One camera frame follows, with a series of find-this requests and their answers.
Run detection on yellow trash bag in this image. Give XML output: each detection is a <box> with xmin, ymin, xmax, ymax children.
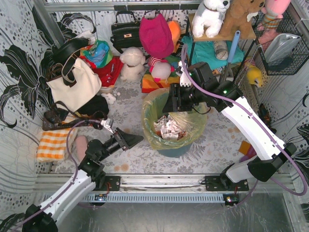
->
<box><xmin>141</xmin><ymin>88</ymin><xmax>208</xmax><ymax>150</ymax></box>

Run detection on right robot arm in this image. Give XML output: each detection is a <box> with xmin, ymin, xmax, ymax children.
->
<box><xmin>162</xmin><ymin>62</ymin><xmax>296</xmax><ymax>190</ymax></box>

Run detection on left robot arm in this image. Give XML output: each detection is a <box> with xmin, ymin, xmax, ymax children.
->
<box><xmin>22</xmin><ymin>128</ymin><xmax>143</xmax><ymax>232</ymax></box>

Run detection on crumpled paper trash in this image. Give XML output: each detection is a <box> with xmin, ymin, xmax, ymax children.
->
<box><xmin>153</xmin><ymin>114</ymin><xmax>186</xmax><ymax>141</ymax></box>

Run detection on teal trash bin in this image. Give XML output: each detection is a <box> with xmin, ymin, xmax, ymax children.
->
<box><xmin>158</xmin><ymin>144</ymin><xmax>192</xmax><ymax>158</ymax></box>

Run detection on brown patterned bag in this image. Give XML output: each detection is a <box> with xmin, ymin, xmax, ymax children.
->
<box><xmin>42</xmin><ymin>101</ymin><xmax>102</xmax><ymax>131</ymax></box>

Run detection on magenta fuzzy bag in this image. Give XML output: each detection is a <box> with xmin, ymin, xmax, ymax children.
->
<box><xmin>139</xmin><ymin>14</ymin><xmax>174</xmax><ymax>58</ymax></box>

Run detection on cream canvas tote bag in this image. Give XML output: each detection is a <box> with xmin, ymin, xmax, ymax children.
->
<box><xmin>47</xmin><ymin>58</ymin><xmax>101</xmax><ymax>112</ymax></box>

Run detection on colorful patterned bag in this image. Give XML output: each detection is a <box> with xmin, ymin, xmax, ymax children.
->
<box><xmin>79</xmin><ymin>40</ymin><xmax>113</xmax><ymax>69</ymax></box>

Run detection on rainbow striped cloth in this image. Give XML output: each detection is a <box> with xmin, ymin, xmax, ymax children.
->
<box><xmin>141</xmin><ymin>55</ymin><xmax>181</xmax><ymax>93</ymax></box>

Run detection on pink pig plush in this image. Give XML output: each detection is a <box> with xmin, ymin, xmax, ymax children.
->
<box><xmin>148</xmin><ymin>57</ymin><xmax>175</xmax><ymax>82</ymax></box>

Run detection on pink cylinder toy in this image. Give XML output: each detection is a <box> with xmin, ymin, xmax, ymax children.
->
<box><xmin>75</xmin><ymin>135</ymin><xmax>88</xmax><ymax>161</ymax></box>

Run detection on teal folded cloth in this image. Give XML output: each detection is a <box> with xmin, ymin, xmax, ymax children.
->
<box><xmin>182</xmin><ymin>36</ymin><xmax>244</xmax><ymax>70</ymax></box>

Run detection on white lamb plush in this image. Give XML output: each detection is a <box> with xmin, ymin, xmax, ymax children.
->
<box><xmin>120</xmin><ymin>47</ymin><xmax>146</xmax><ymax>81</ymax></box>

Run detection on red cloth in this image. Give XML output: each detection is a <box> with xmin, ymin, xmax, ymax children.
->
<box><xmin>86</xmin><ymin>56</ymin><xmax>124</xmax><ymax>87</ymax></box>

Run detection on orange checkered towel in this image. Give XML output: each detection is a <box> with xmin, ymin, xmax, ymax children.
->
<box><xmin>36</xmin><ymin>129</ymin><xmax>69</xmax><ymax>162</ymax></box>

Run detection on yellow duck plush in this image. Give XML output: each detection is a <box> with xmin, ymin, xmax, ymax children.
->
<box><xmin>244</xmin><ymin>59</ymin><xmax>263</xmax><ymax>87</ymax></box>

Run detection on orange plush toy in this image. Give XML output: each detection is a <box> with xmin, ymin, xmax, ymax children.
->
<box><xmin>168</xmin><ymin>21</ymin><xmax>181</xmax><ymax>53</ymax></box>

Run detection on purple orange toy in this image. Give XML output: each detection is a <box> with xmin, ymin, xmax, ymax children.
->
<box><xmin>239</xmin><ymin>141</ymin><xmax>256</xmax><ymax>162</ymax></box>

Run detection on white husky plush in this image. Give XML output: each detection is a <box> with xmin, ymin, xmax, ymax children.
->
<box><xmin>192</xmin><ymin>0</ymin><xmax>230</xmax><ymax>38</ymax></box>

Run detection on black leather handbag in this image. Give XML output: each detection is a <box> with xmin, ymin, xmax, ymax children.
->
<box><xmin>110</xmin><ymin>11</ymin><xmax>142</xmax><ymax>54</ymax></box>

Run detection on black shelf rack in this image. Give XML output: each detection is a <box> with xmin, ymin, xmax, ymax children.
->
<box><xmin>180</xmin><ymin>14</ymin><xmax>256</xmax><ymax>87</ymax></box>

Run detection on brown dog plush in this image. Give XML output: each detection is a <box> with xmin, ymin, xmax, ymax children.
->
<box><xmin>219</xmin><ymin>0</ymin><xmax>265</xmax><ymax>39</ymax></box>

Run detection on silver pouch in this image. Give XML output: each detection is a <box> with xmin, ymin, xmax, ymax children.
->
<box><xmin>264</xmin><ymin>33</ymin><xmax>301</xmax><ymax>63</ymax></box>

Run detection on pink plush toy top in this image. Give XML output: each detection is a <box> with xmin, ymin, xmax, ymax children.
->
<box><xmin>261</xmin><ymin>0</ymin><xmax>291</xmax><ymax>28</ymax></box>

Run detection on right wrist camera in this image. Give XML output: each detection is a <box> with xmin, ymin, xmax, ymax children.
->
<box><xmin>176</xmin><ymin>61</ymin><xmax>192</xmax><ymax>87</ymax></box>

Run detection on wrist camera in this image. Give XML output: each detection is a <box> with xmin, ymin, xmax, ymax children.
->
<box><xmin>176</xmin><ymin>61</ymin><xmax>192</xmax><ymax>87</ymax></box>
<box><xmin>100</xmin><ymin>118</ymin><xmax>114</xmax><ymax>134</ymax></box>

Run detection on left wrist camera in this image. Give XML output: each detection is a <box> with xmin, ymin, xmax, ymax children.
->
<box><xmin>100</xmin><ymin>118</ymin><xmax>114</xmax><ymax>134</ymax></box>

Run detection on black wire basket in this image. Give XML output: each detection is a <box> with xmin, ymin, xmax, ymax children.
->
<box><xmin>252</xmin><ymin>12</ymin><xmax>309</xmax><ymax>76</ymax></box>

